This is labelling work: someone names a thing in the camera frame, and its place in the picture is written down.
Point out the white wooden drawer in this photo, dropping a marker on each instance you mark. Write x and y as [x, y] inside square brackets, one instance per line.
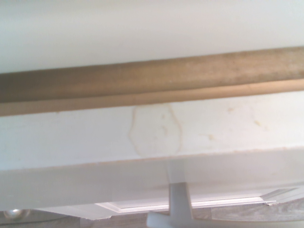
[152, 133]

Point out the round metal door knob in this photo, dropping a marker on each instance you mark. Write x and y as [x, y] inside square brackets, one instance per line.
[13, 213]

